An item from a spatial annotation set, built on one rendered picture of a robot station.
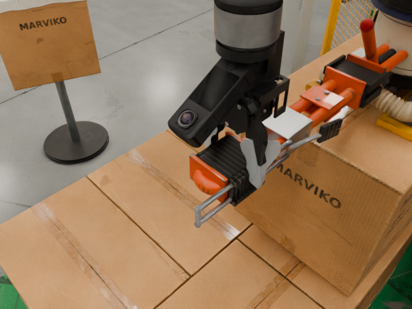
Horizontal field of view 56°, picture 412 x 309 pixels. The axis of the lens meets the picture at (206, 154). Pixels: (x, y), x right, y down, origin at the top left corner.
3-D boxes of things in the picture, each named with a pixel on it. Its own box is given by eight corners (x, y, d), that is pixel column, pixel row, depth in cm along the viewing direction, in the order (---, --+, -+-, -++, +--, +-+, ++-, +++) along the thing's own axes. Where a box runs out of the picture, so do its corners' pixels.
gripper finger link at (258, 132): (275, 163, 51) (260, 101, 47) (267, 169, 50) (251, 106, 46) (249, 157, 54) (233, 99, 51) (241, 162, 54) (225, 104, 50)
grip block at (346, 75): (339, 75, 83) (346, 50, 79) (381, 94, 77) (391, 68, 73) (316, 91, 78) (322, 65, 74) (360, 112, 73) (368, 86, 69)
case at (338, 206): (339, 125, 150) (370, 26, 123) (444, 179, 129) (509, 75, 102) (233, 209, 120) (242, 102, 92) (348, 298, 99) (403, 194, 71)
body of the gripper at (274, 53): (286, 116, 54) (298, 34, 46) (244, 145, 49) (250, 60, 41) (245, 94, 58) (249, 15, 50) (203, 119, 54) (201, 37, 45)
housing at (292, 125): (279, 123, 70) (282, 103, 67) (310, 141, 67) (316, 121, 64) (254, 141, 67) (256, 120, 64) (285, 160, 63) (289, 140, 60)
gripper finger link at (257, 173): (293, 175, 56) (281, 117, 52) (267, 197, 53) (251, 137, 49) (277, 171, 58) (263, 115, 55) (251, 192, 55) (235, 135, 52)
